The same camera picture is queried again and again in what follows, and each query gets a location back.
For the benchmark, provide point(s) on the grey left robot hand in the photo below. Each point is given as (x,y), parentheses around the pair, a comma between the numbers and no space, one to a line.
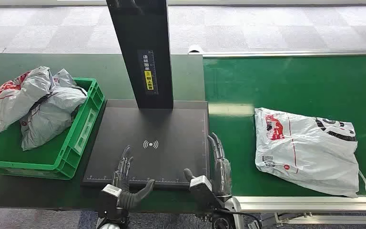
(125,185)

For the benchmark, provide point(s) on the white package red black print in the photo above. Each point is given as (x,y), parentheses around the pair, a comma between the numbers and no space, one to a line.
(306,151)

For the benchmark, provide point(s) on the black right camera bracket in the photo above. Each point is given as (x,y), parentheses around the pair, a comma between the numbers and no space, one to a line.
(206,197)

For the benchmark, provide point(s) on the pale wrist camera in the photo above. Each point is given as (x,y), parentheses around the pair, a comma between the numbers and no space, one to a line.
(111,190)
(200,183)

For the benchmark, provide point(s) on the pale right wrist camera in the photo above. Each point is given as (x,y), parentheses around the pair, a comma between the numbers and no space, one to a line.
(200,183)

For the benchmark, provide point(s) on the yellow label sticker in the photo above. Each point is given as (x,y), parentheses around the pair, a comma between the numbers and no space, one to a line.
(149,80)

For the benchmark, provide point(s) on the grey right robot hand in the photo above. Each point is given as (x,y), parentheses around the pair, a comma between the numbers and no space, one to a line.
(222,172)

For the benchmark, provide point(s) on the black inbound scanner machine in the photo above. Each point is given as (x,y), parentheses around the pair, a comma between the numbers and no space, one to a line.
(151,126)

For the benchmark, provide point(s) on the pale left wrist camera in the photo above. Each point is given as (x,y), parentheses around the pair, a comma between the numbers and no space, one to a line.
(111,190)

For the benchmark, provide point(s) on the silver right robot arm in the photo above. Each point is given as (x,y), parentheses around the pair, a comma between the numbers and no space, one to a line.
(232,210)

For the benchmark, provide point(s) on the green plastic crate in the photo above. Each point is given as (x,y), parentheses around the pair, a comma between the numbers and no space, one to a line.
(75,136)

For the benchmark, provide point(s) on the grey package red print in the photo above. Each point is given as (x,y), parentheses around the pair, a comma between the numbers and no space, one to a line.
(12,101)

